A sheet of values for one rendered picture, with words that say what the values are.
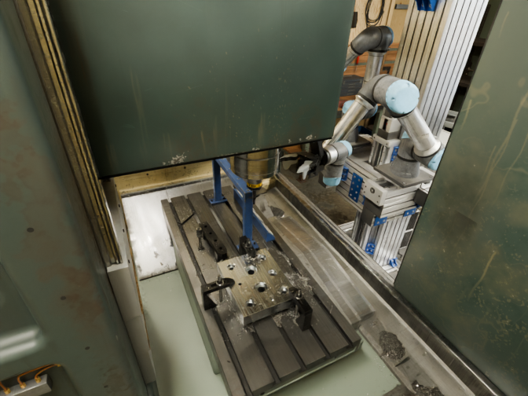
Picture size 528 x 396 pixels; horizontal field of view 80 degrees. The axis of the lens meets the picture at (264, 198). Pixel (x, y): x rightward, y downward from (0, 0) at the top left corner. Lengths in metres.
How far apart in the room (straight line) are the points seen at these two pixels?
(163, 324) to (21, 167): 1.25
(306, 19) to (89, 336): 0.83
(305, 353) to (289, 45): 0.97
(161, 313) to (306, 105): 1.23
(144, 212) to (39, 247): 1.48
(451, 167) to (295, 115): 0.63
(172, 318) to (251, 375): 0.63
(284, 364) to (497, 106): 1.04
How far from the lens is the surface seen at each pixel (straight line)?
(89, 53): 0.71
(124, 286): 0.84
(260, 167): 0.94
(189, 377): 1.51
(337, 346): 1.27
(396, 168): 1.79
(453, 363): 1.62
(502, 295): 1.33
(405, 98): 1.37
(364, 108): 1.47
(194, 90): 0.75
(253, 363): 1.20
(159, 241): 1.95
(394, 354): 1.62
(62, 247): 0.61
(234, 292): 1.25
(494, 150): 1.19
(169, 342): 1.61
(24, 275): 0.65
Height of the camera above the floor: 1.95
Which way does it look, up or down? 33 degrees down
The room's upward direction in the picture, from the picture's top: 2 degrees clockwise
